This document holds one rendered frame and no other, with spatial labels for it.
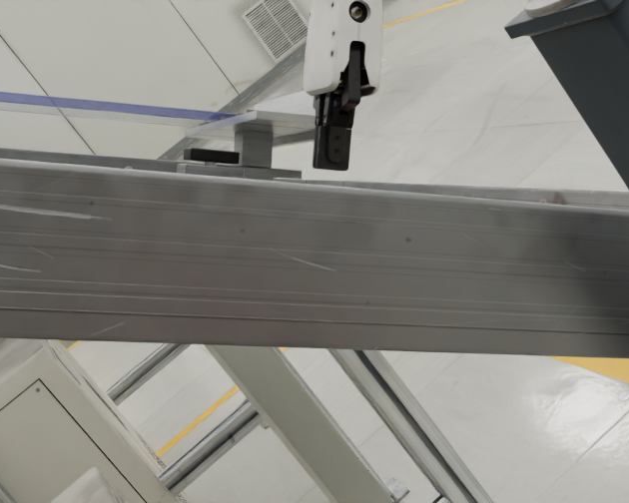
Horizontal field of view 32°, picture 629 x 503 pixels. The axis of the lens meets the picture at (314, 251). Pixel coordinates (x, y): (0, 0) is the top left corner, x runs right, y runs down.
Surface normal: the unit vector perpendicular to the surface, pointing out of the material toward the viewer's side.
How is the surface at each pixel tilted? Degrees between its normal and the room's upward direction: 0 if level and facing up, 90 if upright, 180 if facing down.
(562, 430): 0
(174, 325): 90
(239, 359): 90
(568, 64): 90
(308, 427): 90
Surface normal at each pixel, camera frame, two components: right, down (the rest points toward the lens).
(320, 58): -0.94, 0.01
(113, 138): 0.31, 0.07
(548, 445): -0.58, -0.77
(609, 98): -0.73, 0.63
